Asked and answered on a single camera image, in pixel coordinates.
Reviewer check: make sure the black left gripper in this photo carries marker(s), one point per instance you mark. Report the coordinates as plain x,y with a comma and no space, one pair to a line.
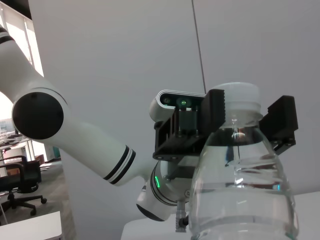
172,140

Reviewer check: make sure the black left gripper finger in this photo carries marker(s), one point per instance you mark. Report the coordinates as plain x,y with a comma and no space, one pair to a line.
283,120

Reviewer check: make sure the clear green-label water bottle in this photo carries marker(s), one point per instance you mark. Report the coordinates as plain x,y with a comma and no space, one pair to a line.
237,200

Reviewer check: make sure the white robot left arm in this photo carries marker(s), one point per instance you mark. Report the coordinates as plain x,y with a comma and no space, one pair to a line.
87,140

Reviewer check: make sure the cluttered background desk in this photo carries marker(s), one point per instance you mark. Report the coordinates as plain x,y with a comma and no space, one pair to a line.
12,142

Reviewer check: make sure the white office desk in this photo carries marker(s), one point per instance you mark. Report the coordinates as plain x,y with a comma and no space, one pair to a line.
30,227

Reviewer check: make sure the black office chair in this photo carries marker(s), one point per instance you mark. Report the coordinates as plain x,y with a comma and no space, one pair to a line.
22,175

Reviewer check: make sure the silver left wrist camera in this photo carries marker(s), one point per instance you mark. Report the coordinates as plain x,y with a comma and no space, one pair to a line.
160,105

